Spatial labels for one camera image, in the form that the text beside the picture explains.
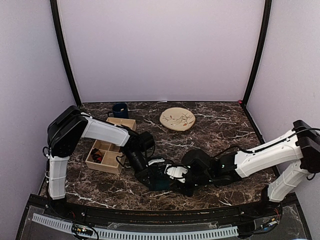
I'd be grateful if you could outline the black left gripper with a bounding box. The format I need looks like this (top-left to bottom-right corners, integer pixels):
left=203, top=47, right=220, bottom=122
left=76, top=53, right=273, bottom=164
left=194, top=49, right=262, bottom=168
left=122, top=148, right=156, bottom=191

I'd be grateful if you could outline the wooden compartment box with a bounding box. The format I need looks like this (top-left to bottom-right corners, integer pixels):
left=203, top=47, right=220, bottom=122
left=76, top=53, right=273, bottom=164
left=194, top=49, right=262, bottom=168
left=82, top=117, right=136, bottom=175

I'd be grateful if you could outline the dark green sock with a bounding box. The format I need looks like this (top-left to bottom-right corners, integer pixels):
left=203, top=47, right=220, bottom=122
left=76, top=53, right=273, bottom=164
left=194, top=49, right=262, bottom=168
left=149, top=178, right=171, bottom=191

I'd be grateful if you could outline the black red yellow argyle sock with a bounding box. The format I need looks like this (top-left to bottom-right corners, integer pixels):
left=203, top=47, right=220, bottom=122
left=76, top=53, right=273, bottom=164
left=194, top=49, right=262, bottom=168
left=90, top=148, right=103, bottom=164

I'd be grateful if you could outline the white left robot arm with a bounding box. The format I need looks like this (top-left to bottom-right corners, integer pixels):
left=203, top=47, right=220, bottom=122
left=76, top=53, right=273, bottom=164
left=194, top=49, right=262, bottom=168
left=46, top=105, right=169, bottom=218

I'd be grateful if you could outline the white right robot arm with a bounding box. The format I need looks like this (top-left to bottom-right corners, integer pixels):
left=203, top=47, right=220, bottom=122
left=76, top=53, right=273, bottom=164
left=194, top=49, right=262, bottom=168
left=166, top=120, right=320, bottom=217

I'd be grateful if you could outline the blue enamel mug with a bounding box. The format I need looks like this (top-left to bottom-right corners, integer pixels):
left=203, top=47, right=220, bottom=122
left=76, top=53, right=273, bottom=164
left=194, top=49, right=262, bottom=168
left=107, top=102, right=129, bottom=119

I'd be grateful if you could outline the bird pattern ceramic plate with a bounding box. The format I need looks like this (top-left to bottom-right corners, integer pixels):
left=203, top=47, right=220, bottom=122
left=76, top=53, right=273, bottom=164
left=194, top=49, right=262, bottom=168
left=159, top=107, right=196, bottom=132

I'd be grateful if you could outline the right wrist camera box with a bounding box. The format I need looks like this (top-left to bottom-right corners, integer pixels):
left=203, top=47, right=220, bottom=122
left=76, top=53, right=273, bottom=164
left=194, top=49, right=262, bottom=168
left=164, top=165, right=189, bottom=183

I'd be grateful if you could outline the white slotted cable duct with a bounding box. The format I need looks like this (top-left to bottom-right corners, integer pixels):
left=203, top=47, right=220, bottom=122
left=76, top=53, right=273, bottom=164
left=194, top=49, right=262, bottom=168
left=31, top=213, right=239, bottom=240

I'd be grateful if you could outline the black left corner frame post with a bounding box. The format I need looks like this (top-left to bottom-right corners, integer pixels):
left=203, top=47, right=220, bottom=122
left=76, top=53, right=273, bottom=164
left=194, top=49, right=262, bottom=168
left=49, top=0, right=82, bottom=107

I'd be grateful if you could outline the black corner frame post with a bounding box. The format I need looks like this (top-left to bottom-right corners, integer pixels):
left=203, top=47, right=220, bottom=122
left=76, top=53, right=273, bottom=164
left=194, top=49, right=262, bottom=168
left=241, top=0, right=272, bottom=109
left=49, top=0, right=82, bottom=107

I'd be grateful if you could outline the black right corner frame post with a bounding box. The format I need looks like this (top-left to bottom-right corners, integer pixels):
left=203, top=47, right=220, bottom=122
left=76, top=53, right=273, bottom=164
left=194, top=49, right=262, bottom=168
left=241, top=0, right=272, bottom=109

